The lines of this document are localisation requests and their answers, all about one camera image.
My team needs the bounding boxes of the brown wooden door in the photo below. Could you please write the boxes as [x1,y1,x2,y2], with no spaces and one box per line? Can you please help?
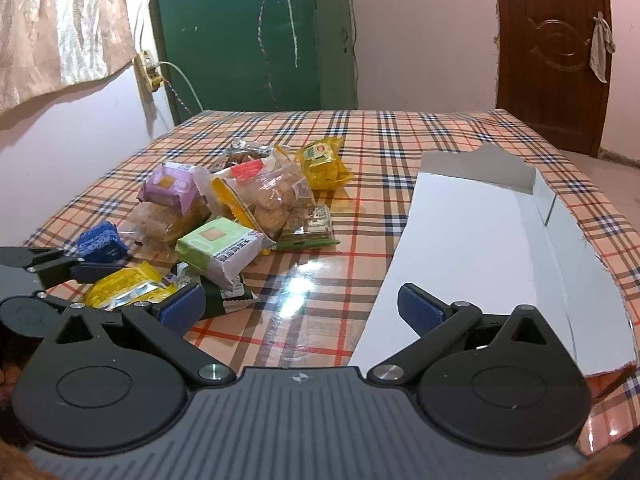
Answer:
[497,0,611,156]

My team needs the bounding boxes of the yellow wall power socket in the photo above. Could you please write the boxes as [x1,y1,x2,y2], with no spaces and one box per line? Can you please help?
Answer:
[134,50,164,93]

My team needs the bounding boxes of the white cardboard box tray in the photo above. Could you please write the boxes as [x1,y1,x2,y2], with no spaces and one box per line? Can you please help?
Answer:
[350,144,638,376]

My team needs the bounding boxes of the dark green white snack packet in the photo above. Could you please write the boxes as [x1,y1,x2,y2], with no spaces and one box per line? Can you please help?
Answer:
[170,262,258,320]

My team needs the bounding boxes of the clear bag of biscuits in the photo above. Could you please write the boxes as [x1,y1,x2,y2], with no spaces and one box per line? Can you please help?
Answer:
[212,146,316,240]

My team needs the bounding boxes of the purple snack packet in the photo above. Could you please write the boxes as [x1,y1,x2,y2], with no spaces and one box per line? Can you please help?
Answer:
[137,162,200,214]

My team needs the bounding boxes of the yellow foil snack packet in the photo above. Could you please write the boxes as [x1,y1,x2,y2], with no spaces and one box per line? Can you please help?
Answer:
[82,262,178,311]

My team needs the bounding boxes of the light green snack packet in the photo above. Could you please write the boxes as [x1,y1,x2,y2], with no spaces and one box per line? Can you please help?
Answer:
[175,217,274,289]

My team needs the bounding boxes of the clear bag brown nuts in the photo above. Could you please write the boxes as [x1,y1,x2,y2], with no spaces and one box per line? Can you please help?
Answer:
[208,139,273,172]

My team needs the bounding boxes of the clear packet brown cake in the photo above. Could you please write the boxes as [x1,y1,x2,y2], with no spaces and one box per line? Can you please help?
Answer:
[118,200,210,255]

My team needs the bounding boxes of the small green edged candy packet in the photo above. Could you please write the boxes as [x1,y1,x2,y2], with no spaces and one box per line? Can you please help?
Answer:
[276,205,340,252]

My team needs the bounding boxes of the white power cable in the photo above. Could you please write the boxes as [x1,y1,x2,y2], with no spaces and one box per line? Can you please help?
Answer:
[133,0,205,112]

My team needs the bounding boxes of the yellow soft bread packet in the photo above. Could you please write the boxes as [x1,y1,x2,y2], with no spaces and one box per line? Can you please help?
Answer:
[295,136,352,191]

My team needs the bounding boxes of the red blue twisted wire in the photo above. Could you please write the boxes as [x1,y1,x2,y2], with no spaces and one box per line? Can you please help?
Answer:
[159,77,194,116]

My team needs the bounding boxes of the plaid plastic tablecloth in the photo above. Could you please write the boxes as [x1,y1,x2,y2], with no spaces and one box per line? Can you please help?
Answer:
[22,108,640,456]

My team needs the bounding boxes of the beige patterned curtain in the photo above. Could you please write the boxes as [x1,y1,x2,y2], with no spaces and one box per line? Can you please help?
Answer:
[1,0,136,113]

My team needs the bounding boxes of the grey cloth on door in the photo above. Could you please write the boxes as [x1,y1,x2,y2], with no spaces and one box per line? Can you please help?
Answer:
[589,11,616,84]

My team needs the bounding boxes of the green metal cabinet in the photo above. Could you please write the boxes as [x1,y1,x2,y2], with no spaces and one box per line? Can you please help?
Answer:
[151,0,358,124]

